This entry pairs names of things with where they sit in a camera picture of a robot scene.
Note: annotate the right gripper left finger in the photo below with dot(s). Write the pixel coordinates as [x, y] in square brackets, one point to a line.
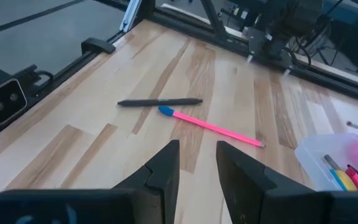
[154, 186]

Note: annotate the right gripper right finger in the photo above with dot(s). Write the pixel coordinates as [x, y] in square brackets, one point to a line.
[247, 193]

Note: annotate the pink pencil blue eraser cap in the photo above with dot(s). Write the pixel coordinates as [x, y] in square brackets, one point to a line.
[210, 126]

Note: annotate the blue highlighter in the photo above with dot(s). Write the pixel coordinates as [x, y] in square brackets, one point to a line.
[337, 179]

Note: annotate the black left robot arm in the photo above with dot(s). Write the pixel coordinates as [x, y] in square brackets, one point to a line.
[278, 28]

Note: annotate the clear supply box pink lid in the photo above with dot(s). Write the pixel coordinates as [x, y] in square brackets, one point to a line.
[315, 155]

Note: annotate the black table clamp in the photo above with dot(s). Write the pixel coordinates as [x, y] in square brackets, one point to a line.
[98, 45]

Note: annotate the silver aluminium extrusion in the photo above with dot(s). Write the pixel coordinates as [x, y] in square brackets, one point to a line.
[130, 15]

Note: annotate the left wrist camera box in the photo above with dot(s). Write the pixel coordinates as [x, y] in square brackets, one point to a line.
[3, 101]

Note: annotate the black aluminium table frame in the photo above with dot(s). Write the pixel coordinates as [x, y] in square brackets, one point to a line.
[353, 90]

